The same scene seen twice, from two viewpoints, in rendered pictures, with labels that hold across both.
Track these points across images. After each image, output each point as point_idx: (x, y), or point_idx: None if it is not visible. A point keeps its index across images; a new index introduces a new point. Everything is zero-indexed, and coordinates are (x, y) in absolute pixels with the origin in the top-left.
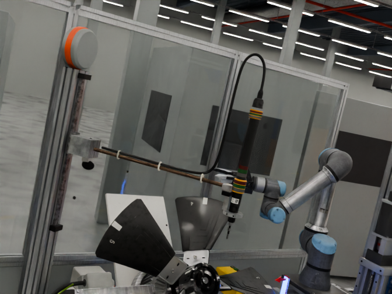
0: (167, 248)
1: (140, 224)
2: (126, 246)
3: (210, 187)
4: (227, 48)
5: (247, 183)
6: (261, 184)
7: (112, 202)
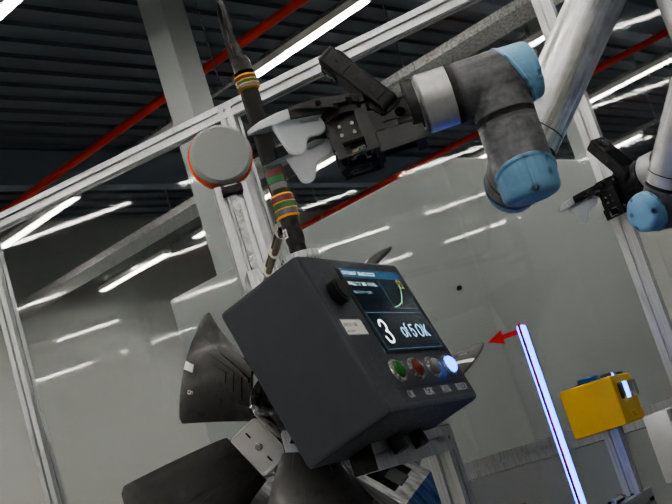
0: (241, 365)
1: (209, 349)
2: (205, 391)
3: (631, 237)
4: None
5: (628, 184)
6: (641, 166)
7: None
